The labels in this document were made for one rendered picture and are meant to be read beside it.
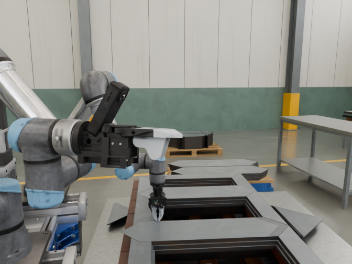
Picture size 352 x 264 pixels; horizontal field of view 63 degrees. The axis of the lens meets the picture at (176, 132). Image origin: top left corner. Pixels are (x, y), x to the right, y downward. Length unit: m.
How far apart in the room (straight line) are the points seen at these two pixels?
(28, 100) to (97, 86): 0.47
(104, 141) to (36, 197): 0.21
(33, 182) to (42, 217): 0.81
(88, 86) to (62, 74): 7.03
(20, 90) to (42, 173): 0.26
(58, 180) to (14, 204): 0.31
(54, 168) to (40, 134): 0.08
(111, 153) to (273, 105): 9.14
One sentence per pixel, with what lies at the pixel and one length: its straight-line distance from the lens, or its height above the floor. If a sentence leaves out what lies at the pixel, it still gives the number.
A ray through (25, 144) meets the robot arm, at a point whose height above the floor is 1.43.
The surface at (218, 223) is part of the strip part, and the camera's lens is 1.48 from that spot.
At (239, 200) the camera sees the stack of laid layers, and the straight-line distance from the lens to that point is 1.81.
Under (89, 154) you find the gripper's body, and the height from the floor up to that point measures 1.41.
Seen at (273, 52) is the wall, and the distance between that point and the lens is 9.56.
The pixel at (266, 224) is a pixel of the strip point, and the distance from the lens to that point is 1.52.
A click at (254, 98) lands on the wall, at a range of 9.28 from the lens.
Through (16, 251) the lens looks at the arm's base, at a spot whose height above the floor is 1.06.
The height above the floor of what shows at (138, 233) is 0.87.
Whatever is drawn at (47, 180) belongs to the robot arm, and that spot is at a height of 1.35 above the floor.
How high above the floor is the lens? 1.56
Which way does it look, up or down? 10 degrees down
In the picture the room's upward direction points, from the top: straight up
